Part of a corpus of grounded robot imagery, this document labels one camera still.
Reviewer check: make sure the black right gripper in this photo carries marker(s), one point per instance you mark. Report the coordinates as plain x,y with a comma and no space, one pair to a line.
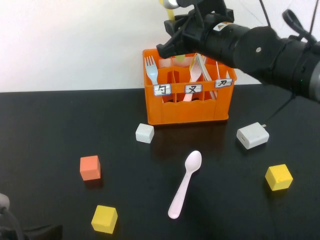
212,15

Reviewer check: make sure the yellow plastic spoon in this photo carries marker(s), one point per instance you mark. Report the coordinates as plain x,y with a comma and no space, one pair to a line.
170,15

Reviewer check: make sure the pink plastic fork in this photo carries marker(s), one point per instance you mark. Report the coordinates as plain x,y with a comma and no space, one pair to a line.
194,75

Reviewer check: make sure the pink plastic knife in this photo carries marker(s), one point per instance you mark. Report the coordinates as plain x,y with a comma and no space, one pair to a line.
218,71

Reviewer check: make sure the pink plastic spoon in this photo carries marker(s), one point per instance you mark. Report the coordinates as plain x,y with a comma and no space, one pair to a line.
192,161

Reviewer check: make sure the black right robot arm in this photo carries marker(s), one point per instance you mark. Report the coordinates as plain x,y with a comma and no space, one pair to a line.
262,55

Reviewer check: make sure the orange plastic cutlery holder crate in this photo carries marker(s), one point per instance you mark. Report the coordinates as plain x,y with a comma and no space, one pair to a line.
187,112

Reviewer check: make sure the grey-white plastic knife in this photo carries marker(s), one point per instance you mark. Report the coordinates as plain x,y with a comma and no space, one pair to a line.
203,70

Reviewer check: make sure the light blue plastic fork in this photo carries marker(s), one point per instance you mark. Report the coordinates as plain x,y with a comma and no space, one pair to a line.
151,72

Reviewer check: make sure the paper label with fork character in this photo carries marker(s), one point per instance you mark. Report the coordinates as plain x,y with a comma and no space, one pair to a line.
193,89

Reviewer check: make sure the paper label with spoon character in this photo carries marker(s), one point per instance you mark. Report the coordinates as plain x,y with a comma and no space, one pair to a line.
162,90

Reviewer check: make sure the paper label with knife character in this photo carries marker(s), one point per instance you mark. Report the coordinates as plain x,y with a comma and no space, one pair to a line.
223,83

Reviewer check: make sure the grey-white cube block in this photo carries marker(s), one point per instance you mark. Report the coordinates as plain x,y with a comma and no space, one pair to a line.
144,133

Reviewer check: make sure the orange cube block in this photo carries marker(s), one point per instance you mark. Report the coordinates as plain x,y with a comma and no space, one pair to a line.
90,167

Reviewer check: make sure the yellow cube block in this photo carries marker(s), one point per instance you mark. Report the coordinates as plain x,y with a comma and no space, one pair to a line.
278,177
103,220

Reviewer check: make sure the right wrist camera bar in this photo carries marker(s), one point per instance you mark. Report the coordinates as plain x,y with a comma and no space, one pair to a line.
172,3

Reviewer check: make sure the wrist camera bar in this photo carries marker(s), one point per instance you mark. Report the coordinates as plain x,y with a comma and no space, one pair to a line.
4,202
172,3

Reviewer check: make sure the white USB wall charger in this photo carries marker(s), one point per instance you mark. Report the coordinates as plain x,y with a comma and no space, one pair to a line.
252,136

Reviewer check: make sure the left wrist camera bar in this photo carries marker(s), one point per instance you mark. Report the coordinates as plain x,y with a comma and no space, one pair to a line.
4,202

